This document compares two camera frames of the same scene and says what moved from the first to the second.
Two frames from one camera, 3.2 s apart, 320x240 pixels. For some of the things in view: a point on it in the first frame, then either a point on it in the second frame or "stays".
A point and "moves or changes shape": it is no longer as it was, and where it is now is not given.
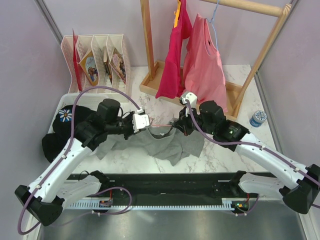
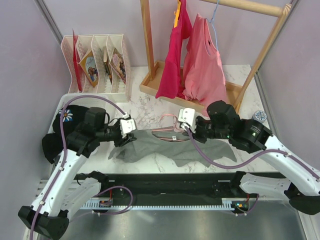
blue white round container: [259, 117] stays
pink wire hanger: [154, 125] to [168, 130]
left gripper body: [125, 126] to [115, 136]
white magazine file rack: [96, 60] stays
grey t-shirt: [172, 145] moves or changes shape
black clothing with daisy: [54, 142] stays
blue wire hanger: [212, 20] stays
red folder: [78, 71] stays
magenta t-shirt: [171, 85] stays
